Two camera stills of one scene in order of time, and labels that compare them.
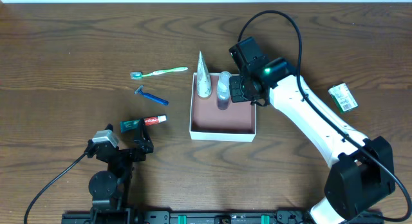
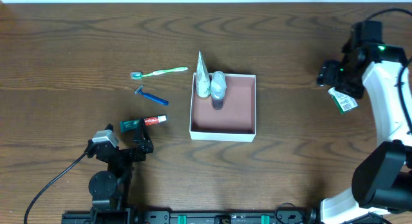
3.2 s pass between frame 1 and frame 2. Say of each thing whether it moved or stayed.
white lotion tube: stayed
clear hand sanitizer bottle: moved
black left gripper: stayed
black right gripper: moved
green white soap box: stayed
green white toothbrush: stayed
